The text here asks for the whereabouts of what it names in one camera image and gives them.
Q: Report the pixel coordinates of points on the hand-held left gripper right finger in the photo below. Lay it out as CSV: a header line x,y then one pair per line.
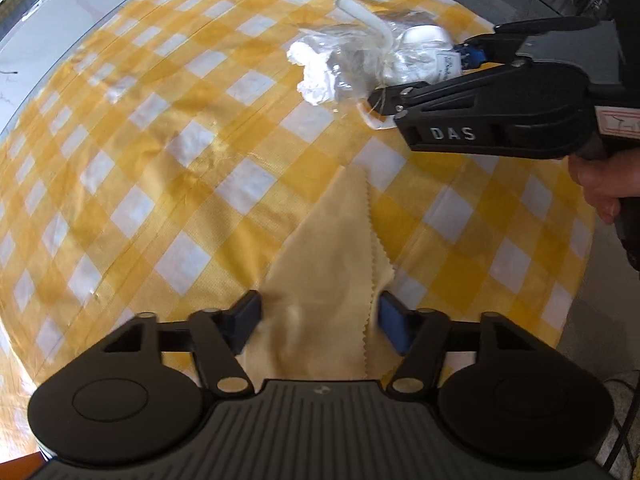
x,y
395,327

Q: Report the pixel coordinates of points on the clear plastic bag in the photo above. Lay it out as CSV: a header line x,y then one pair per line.
x,y
350,55

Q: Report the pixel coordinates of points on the white marble TV cabinet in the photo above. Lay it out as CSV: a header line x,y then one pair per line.
x,y
75,20

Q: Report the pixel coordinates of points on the person's right hand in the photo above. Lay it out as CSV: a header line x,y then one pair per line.
x,y
610,180

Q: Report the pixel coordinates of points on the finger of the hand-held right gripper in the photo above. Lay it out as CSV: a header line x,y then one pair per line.
x,y
495,42
400,97

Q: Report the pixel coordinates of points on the yellow checkered tablecloth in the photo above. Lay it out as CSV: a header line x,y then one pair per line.
x,y
150,160

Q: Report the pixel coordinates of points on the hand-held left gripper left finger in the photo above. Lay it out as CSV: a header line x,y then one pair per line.
x,y
247,320

